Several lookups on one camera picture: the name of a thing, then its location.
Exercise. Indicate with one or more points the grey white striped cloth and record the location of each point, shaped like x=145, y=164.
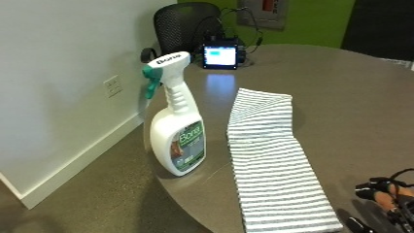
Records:
x=271, y=155

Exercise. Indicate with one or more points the white spray bottle green trigger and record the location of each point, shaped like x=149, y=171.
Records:
x=175, y=129

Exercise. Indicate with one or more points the small black screen device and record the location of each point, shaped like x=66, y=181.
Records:
x=219, y=55

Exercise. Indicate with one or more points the black mesh office chair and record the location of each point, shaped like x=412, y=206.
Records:
x=182, y=27

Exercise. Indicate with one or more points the white wall outlet plate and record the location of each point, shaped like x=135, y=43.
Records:
x=111, y=86

